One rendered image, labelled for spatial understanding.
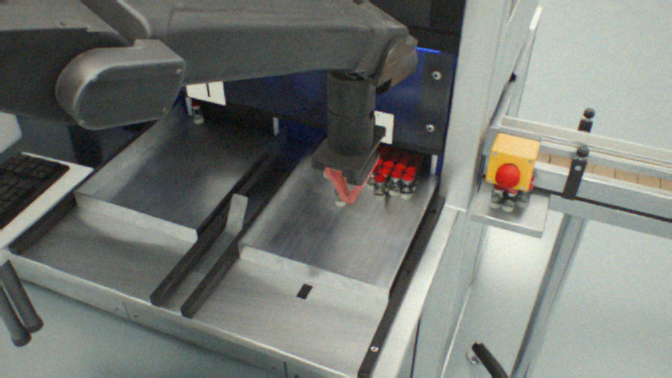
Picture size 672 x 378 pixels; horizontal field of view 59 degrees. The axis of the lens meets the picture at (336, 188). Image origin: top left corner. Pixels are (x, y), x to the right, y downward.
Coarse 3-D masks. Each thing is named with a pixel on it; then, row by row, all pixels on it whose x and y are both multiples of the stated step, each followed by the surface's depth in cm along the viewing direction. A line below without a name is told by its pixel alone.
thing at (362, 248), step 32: (288, 192) 111; (320, 192) 112; (416, 192) 112; (256, 224) 101; (288, 224) 105; (320, 224) 105; (352, 224) 105; (384, 224) 105; (416, 224) 100; (256, 256) 97; (288, 256) 99; (320, 256) 99; (352, 256) 99; (384, 256) 99; (352, 288) 92; (384, 288) 89
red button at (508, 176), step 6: (498, 168) 97; (504, 168) 96; (510, 168) 96; (516, 168) 96; (498, 174) 97; (504, 174) 96; (510, 174) 96; (516, 174) 96; (498, 180) 97; (504, 180) 96; (510, 180) 96; (516, 180) 96; (504, 186) 97; (510, 186) 97
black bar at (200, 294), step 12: (276, 192) 109; (264, 204) 106; (252, 216) 104; (228, 252) 97; (216, 264) 95; (228, 264) 96; (216, 276) 93; (204, 288) 91; (192, 300) 90; (204, 300) 91; (192, 312) 89
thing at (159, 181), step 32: (160, 128) 126; (192, 128) 128; (224, 128) 128; (128, 160) 119; (160, 160) 120; (192, 160) 120; (224, 160) 120; (256, 160) 114; (96, 192) 112; (128, 192) 112; (160, 192) 112; (192, 192) 112; (224, 192) 112; (160, 224) 102; (192, 224) 105
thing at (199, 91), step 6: (198, 84) 115; (204, 84) 114; (210, 84) 114; (216, 84) 113; (222, 84) 113; (192, 90) 116; (198, 90) 116; (204, 90) 115; (210, 90) 115; (216, 90) 114; (222, 90) 113; (192, 96) 117; (198, 96) 117; (204, 96) 116; (216, 96) 115; (222, 96) 114; (216, 102) 116; (222, 102) 115
